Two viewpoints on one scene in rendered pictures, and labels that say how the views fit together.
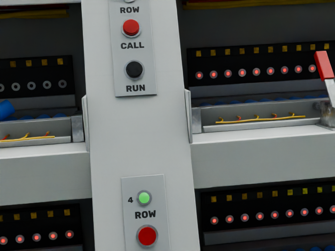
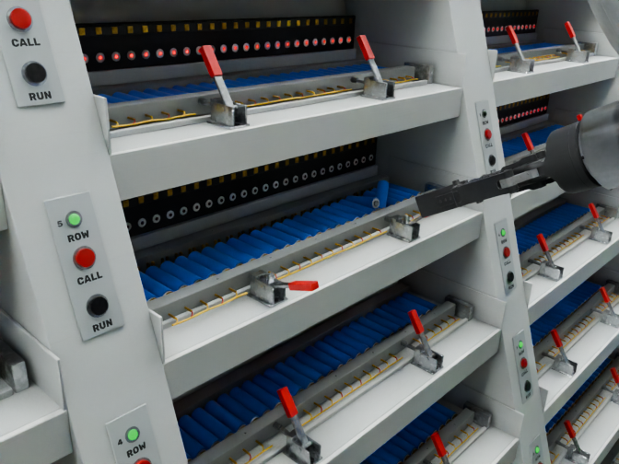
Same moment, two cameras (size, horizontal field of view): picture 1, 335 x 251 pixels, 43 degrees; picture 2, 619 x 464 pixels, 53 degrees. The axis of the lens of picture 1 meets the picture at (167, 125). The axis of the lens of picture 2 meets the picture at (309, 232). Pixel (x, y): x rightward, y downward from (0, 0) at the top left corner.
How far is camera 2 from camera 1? 95 cm
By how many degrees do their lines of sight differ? 43
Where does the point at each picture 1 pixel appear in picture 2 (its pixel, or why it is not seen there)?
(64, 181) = (473, 231)
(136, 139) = (496, 201)
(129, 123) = not seen: hidden behind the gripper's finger
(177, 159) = (508, 208)
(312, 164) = (538, 200)
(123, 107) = not seen: hidden behind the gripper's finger
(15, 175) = (459, 233)
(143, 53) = (492, 149)
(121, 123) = not seen: hidden behind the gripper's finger
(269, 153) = (529, 197)
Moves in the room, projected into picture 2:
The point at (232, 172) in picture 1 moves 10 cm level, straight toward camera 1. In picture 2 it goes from (518, 210) to (567, 211)
